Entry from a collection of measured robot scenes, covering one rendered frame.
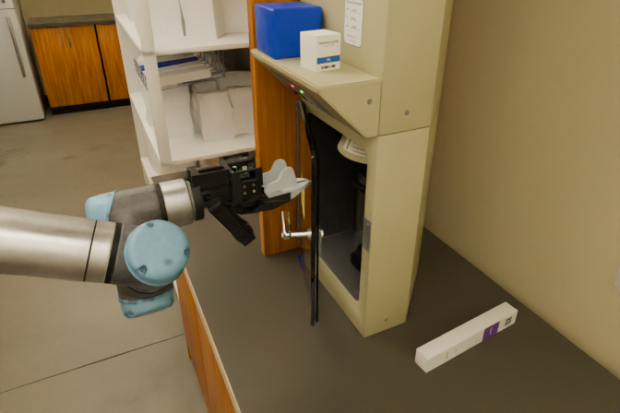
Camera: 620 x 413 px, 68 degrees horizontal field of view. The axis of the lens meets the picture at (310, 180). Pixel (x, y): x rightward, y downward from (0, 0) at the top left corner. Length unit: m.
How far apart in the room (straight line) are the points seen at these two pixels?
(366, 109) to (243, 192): 0.24
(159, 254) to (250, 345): 0.53
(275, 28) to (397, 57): 0.24
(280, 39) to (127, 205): 0.41
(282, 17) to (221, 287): 0.67
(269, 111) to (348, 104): 0.39
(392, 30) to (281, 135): 0.48
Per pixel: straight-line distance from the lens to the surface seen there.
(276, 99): 1.11
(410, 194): 0.90
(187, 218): 0.75
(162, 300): 0.72
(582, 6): 1.05
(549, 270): 1.20
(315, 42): 0.80
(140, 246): 0.57
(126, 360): 2.43
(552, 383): 1.09
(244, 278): 1.22
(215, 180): 0.76
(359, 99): 0.76
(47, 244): 0.59
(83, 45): 5.71
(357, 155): 0.93
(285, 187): 0.80
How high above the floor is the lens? 1.70
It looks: 27 degrees down
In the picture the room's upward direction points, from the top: straight up
